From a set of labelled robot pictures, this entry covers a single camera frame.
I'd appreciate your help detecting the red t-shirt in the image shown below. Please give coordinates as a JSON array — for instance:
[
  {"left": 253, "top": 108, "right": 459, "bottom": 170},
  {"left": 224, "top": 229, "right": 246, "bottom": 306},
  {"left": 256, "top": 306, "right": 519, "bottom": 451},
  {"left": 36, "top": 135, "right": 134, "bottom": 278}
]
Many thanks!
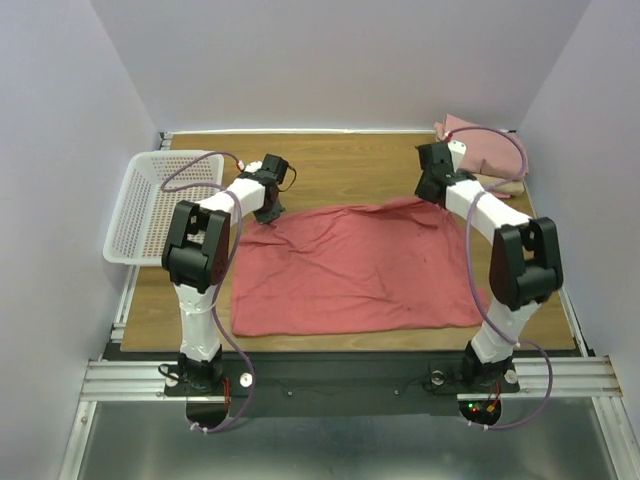
[{"left": 231, "top": 198, "right": 482, "bottom": 337}]

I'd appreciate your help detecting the white perforated plastic basket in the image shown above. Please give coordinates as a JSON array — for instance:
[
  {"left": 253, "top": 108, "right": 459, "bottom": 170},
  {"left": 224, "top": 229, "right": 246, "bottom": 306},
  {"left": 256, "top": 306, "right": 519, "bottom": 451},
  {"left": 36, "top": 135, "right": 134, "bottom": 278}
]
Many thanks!
[{"left": 103, "top": 150, "right": 224, "bottom": 267}]

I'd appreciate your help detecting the folded dusty pink shirt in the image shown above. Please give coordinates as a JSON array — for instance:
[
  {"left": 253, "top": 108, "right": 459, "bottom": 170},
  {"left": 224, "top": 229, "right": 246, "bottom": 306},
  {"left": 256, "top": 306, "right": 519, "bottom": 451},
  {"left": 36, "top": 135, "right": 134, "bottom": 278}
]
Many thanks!
[{"left": 434, "top": 114, "right": 528, "bottom": 180}]

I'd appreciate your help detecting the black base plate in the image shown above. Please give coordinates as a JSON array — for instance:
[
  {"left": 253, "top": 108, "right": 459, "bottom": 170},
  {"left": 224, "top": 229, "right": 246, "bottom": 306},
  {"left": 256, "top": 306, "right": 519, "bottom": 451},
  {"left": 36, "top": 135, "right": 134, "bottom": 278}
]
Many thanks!
[{"left": 164, "top": 351, "right": 520, "bottom": 418}]

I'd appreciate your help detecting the folded tan shirt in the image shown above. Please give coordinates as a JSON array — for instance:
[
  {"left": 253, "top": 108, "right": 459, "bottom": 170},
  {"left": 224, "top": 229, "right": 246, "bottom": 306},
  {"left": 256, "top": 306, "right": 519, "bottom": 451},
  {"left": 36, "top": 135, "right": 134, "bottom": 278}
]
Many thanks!
[{"left": 474, "top": 173, "right": 525, "bottom": 199}]

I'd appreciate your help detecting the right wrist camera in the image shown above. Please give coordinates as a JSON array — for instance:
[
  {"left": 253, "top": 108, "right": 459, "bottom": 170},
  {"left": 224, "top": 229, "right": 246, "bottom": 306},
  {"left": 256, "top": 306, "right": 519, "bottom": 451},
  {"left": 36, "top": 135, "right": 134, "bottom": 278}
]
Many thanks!
[{"left": 448, "top": 140, "right": 467, "bottom": 170}]

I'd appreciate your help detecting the aluminium frame rail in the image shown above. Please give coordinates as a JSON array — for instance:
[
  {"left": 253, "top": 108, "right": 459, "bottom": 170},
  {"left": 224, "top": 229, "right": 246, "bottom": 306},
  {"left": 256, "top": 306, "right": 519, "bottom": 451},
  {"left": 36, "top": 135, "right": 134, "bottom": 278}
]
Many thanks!
[{"left": 60, "top": 354, "right": 639, "bottom": 479}]

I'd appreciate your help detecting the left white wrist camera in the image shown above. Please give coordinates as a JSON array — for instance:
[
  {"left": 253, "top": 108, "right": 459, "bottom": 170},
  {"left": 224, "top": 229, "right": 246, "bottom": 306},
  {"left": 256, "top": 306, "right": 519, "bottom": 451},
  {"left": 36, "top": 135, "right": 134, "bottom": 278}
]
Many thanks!
[{"left": 236, "top": 161, "right": 262, "bottom": 174}]

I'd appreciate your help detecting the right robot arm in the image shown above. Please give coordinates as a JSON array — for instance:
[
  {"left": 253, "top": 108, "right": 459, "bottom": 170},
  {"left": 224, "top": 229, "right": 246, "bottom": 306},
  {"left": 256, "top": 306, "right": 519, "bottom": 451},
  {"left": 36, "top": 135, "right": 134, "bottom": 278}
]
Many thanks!
[{"left": 415, "top": 141, "right": 564, "bottom": 390}]

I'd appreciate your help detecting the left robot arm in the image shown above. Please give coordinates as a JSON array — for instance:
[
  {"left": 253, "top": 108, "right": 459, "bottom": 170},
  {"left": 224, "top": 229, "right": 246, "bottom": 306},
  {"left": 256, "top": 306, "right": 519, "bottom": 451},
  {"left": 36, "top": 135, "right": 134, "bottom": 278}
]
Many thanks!
[{"left": 161, "top": 154, "right": 296, "bottom": 394}]

